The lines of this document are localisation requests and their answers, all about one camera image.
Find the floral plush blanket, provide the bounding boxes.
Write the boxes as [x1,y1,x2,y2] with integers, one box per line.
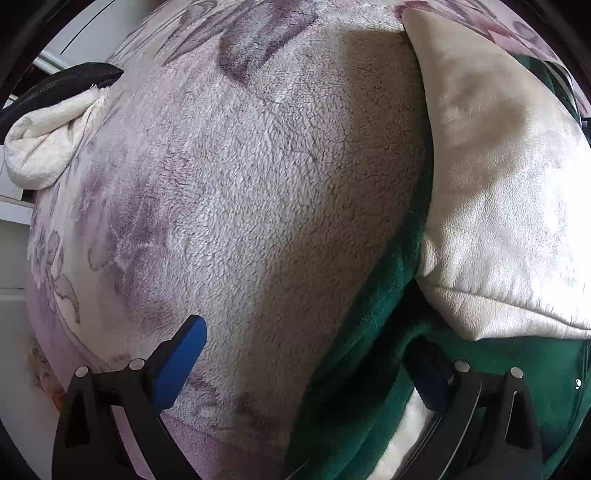
[25,0,561,480]

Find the green jacket with cream sleeves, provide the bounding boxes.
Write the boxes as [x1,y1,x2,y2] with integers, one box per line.
[283,7,591,480]

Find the cream fluffy towel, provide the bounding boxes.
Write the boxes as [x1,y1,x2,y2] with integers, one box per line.
[4,88,106,190]

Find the black curved object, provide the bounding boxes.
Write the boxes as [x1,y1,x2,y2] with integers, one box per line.
[0,62,125,134]

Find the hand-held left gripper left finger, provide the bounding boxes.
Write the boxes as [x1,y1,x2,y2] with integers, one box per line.
[52,315,208,480]

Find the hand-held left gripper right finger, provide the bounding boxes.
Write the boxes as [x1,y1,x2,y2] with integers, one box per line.
[406,339,544,480]

